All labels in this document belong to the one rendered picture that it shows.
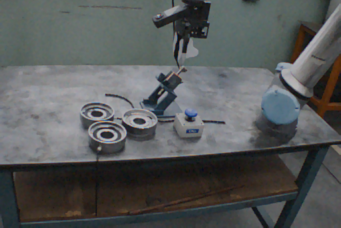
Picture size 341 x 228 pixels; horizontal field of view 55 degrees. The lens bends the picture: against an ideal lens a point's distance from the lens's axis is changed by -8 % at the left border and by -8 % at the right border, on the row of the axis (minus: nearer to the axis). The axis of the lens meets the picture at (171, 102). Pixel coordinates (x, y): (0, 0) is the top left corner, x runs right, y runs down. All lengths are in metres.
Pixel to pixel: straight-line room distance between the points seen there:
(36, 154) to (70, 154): 0.09
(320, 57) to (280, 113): 0.20
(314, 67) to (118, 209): 0.73
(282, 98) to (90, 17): 1.84
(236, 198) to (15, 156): 0.76
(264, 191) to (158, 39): 1.69
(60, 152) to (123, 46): 1.81
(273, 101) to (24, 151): 0.69
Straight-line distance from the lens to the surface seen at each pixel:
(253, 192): 1.35
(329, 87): 2.88
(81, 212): 1.16
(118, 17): 2.62
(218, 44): 2.93
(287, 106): 1.01
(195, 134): 1.09
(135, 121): 1.09
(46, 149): 0.99
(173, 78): 1.14
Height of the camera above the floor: 1.40
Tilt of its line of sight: 29 degrees down
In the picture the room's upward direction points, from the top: 10 degrees clockwise
